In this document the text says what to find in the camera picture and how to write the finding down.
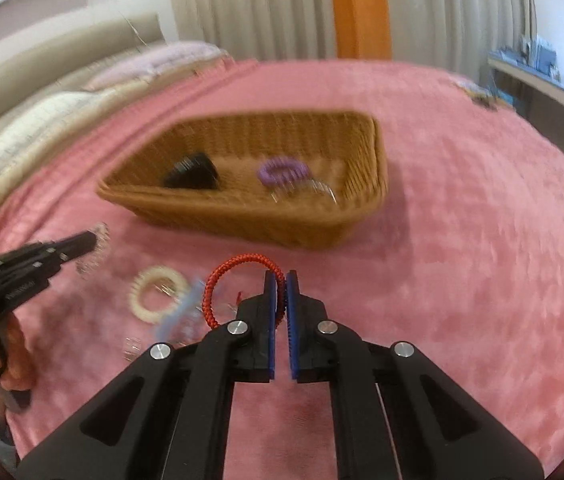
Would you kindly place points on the grey desk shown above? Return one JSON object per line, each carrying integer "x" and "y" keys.
{"x": 552, "y": 87}

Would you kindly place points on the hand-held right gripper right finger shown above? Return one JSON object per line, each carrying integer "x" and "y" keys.
{"x": 293, "y": 320}

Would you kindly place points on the orange curtain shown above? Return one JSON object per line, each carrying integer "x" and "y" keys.
{"x": 359, "y": 5}

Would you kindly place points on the lavender pillow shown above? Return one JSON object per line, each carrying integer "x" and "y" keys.
{"x": 161, "y": 57}

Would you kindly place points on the black hair accessory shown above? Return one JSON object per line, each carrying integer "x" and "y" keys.
{"x": 191, "y": 172}

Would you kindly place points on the beige headboard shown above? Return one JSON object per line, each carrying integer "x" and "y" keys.
{"x": 36, "y": 55}

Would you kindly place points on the white curtain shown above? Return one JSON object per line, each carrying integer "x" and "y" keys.
{"x": 262, "y": 5}

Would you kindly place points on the white quilted pillow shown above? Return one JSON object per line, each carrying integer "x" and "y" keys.
{"x": 36, "y": 125}

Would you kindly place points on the pink blanket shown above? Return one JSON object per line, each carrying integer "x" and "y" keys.
{"x": 462, "y": 210}

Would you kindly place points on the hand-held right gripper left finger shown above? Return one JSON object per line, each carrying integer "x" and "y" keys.
{"x": 273, "y": 310}

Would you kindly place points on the brown wicker basket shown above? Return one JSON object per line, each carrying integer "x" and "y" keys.
{"x": 242, "y": 220}

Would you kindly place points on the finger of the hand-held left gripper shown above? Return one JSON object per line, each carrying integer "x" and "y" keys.
{"x": 31, "y": 285}
{"x": 41, "y": 252}

